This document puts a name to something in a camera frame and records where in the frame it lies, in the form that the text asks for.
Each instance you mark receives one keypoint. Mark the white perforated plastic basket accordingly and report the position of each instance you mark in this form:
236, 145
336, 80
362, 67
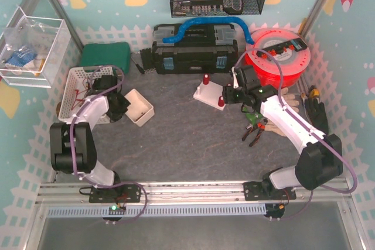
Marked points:
78, 103

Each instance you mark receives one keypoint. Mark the white tray with springs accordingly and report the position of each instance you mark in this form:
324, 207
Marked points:
140, 109

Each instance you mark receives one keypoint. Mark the white peg base plate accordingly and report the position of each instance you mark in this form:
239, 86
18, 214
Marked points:
209, 94

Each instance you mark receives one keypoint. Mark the aluminium linear rail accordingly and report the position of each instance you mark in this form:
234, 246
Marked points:
188, 192

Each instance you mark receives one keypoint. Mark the blue white glove in box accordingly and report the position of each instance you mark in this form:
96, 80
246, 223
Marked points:
23, 58

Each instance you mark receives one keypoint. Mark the yellow black screwdriver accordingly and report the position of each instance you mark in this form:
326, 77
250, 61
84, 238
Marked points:
313, 92

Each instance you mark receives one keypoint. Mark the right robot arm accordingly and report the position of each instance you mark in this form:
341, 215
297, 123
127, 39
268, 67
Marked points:
320, 157

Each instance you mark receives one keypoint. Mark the red filament spool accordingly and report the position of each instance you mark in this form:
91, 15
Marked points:
292, 63

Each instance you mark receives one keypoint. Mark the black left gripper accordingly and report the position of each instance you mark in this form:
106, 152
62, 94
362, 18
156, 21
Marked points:
103, 83

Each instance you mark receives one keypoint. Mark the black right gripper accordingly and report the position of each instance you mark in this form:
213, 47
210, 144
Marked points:
229, 95

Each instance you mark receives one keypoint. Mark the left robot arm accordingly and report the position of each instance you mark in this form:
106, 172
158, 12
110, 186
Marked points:
72, 147

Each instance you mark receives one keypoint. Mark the clear acrylic wall box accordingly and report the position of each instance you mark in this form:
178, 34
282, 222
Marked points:
48, 37

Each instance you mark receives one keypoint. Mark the green plastic water tap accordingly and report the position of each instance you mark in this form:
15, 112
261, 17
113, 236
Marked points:
254, 118

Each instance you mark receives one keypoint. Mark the grey slotted cable duct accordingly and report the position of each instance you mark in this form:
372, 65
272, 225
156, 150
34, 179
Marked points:
157, 211

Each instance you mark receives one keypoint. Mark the black plastic toolbox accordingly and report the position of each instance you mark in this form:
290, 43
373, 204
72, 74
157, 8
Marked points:
203, 49

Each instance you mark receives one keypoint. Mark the green plastic tool case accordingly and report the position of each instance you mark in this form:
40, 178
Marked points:
102, 54

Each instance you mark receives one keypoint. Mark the black yellow work glove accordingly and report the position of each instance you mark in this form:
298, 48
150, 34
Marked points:
316, 114

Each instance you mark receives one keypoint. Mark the white cotton work glove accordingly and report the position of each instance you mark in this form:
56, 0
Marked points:
290, 99

